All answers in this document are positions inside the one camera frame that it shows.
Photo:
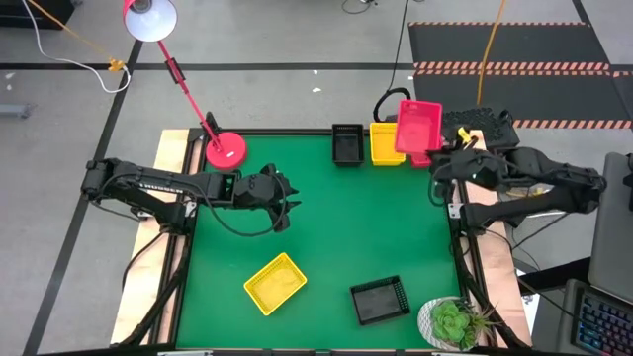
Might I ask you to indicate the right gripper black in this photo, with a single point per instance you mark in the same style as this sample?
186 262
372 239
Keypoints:
470 168

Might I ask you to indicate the backlit black keyboard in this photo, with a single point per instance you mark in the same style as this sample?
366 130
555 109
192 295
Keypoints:
603 326

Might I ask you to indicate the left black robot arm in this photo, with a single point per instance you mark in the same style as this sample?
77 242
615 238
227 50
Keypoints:
148 183

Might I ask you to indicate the wooden table board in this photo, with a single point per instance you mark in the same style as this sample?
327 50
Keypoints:
143 277

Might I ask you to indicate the black striped floor mat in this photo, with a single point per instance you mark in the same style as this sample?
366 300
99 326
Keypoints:
519 44

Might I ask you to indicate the black perforated computer case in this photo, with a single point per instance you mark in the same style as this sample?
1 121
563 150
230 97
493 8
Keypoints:
484 121

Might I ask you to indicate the red desk lamp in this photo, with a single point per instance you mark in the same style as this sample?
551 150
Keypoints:
226 151

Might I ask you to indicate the white patterned plant pot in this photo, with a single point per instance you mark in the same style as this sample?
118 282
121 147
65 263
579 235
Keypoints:
424 321

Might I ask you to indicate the green succulent plant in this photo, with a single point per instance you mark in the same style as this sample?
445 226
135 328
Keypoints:
450 321

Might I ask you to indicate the grey laptop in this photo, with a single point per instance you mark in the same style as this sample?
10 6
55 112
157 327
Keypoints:
613 232

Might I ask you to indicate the black aluminium table frame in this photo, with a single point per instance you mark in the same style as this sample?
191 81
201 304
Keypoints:
297 132

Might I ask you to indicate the green table mat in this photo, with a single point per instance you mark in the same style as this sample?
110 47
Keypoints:
346 222

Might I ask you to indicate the black cabinet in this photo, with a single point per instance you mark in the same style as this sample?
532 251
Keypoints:
34 12

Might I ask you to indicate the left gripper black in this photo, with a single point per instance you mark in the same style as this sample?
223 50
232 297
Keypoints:
257 190

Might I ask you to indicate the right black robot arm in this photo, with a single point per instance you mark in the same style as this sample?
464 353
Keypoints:
544 173

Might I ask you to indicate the grey floor bracket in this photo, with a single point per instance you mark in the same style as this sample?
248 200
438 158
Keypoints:
12 111

